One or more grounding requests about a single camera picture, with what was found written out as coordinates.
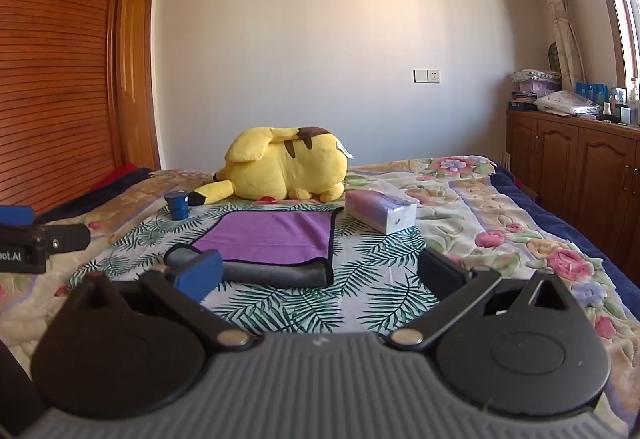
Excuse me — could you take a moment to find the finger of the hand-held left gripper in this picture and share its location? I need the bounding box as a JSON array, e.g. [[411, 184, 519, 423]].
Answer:
[[0, 205, 35, 225], [33, 223, 92, 254]]

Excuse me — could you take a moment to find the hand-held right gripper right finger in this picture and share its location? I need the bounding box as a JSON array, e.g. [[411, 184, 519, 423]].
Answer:
[[382, 246, 576, 353]]

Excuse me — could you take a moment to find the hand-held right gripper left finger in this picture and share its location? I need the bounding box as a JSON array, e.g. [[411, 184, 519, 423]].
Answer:
[[70, 248, 262, 351]]

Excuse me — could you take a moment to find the purple and grey towel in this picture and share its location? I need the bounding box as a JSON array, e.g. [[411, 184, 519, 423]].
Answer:
[[164, 209, 339, 289]]

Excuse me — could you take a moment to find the dark cloth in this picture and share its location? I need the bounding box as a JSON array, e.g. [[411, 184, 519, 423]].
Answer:
[[34, 167, 157, 226]]

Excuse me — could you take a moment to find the small blue cup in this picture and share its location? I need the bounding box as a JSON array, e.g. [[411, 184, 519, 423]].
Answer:
[[165, 190, 190, 221]]

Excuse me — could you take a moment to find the red cloth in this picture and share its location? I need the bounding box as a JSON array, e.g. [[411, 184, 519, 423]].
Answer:
[[89, 163, 147, 194]]

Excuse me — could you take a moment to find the tissue pack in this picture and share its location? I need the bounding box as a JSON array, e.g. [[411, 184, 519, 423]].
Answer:
[[345, 180, 418, 236]]

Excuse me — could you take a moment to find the leaf print cloth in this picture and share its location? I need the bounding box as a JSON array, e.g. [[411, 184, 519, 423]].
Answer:
[[67, 203, 482, 336]]

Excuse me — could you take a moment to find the navy blue blanket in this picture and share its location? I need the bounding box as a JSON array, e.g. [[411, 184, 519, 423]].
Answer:
[[492, 164, 640, 302]]

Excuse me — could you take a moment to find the yellow plush toy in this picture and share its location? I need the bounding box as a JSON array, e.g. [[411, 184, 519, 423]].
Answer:
[[188, 125, 354, 206]]

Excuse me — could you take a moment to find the wooden slatted wardrobe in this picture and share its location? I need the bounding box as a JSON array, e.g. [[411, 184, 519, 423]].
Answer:
[[0, 0, 136, 216]]

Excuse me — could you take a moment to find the wooden cabinet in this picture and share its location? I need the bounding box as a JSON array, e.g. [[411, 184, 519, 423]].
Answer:
[[504, 108, 640, 246]]

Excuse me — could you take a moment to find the wooden door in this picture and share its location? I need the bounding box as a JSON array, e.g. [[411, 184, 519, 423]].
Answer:
[[117, 0, 162, 171]]

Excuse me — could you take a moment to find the clutter on cabinet top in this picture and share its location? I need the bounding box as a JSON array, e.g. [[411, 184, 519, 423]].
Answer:
[[508, 67, 563, 113]]

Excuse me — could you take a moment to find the white floral folded cloth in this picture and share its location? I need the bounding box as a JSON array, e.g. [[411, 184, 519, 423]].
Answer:
[[533, 90, 603, 118]]

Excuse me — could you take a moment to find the row of blue boxes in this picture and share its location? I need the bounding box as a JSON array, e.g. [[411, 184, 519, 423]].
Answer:
[[574, 81, 610, 108]]

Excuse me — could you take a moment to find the group of cosmetic bottles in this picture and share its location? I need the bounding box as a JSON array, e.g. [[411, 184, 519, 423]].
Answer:
[[600, 78, 640, 126]]

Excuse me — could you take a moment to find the patterned curtain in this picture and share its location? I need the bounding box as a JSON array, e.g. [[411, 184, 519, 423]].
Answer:
[[514, 0, 592, 92]]

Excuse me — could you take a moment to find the wooden window frame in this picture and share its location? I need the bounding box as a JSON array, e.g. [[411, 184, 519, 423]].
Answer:
[[580, 0, 640, 92]]

